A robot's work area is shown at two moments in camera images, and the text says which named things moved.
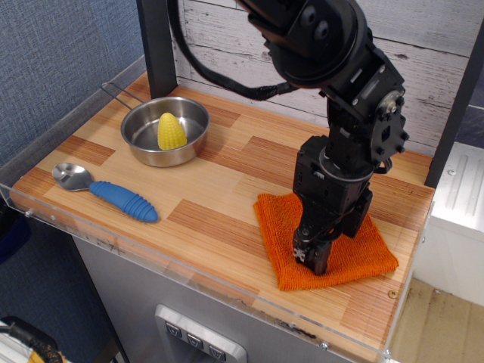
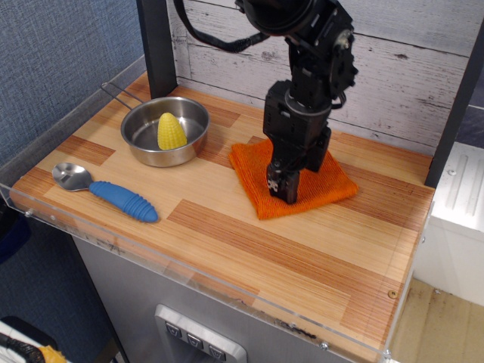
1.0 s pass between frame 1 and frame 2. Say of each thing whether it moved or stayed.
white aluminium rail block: stayed
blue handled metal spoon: stayed
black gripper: moved
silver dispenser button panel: stayed
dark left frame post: stayed
